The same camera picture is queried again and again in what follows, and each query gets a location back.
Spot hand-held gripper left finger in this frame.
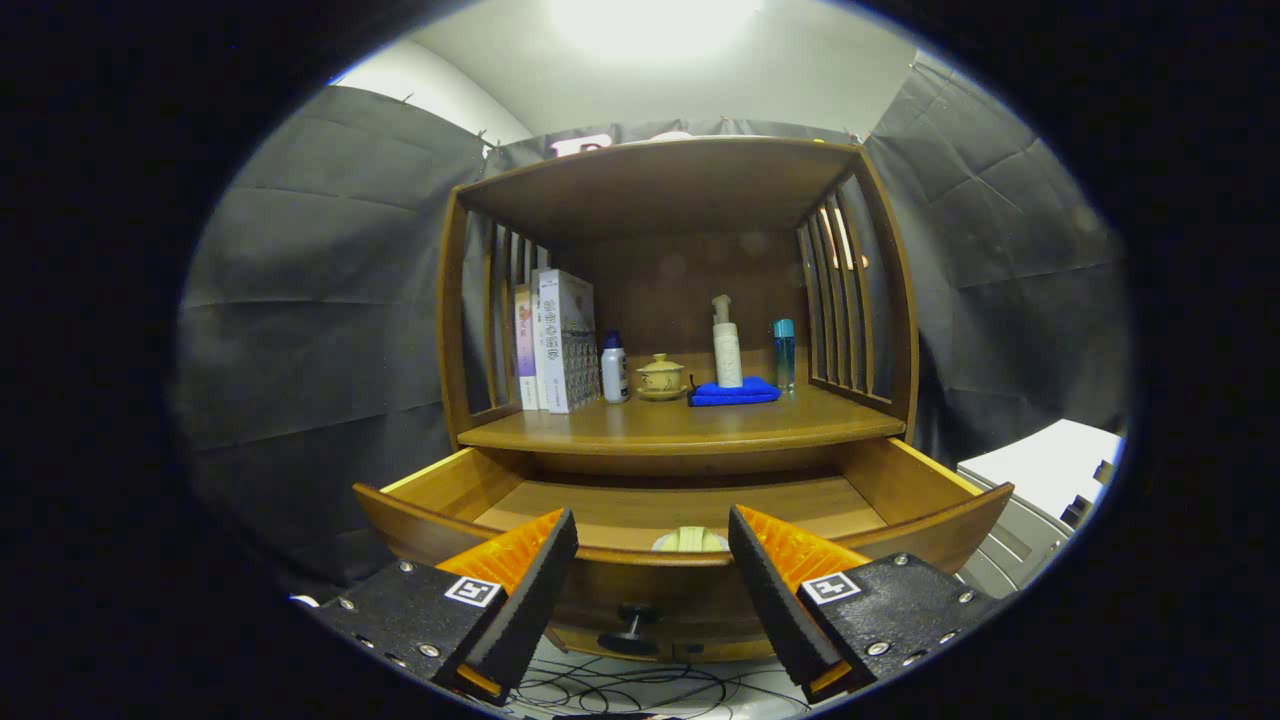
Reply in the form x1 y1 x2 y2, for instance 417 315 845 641
305 506 580 707

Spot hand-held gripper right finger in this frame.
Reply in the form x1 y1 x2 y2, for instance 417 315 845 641
727 504 1001 704

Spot green ornament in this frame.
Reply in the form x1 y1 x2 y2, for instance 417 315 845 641
652 526 731 553

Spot black drawer knob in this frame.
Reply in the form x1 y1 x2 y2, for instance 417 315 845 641
598 603 661 658

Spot wooden countertop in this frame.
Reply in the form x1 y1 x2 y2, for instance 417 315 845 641
458 385 907 457

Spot brown wooden cabinet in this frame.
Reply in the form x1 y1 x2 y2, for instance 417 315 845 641
437 135 921 663

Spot blue folded cloth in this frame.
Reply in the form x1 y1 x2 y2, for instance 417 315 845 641
688 376 782 407

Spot white bottle with blue cap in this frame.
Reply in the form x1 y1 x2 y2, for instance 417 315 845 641
600 331 631 404

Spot clear blue bottle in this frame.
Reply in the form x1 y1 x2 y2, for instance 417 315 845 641
772 318 797 393

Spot yellow lidded teacup with saucer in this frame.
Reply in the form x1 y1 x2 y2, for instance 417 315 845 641
636 353 689 402

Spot white pump bottle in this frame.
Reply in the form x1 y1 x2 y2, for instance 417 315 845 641
711 294 744 389

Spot purple book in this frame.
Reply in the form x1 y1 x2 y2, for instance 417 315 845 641
514 284 541 411

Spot white patterned book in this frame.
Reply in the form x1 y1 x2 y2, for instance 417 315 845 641
537 268 601 414

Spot black floor cables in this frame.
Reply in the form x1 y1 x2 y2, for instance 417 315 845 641
500 655 811 720

